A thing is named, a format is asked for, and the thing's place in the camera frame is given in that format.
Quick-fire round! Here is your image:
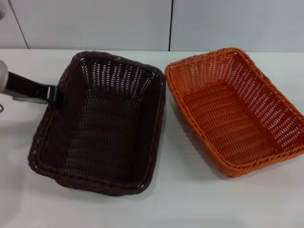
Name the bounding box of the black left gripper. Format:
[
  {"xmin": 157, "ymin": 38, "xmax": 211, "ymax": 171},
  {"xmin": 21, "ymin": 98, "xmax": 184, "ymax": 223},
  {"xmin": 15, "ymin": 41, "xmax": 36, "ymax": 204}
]
[{"xmin": 6, "ymin": 70, "xmax": 68, "ymax": 107}]

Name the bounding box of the dark brown woven basket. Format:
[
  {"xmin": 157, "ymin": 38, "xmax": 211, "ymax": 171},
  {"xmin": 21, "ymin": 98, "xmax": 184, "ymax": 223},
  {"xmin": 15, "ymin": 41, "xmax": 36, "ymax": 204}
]
[{"xmin": 28, "ymin": 51, "xmax": 167, "ymax": 195}]

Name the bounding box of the orange woven basket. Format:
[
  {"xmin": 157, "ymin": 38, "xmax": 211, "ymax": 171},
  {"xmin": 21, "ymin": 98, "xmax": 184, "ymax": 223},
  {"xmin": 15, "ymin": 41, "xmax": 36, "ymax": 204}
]
[{"xmin": 164, "ymin": 47, "xmax": 304, "ymax": 179}]

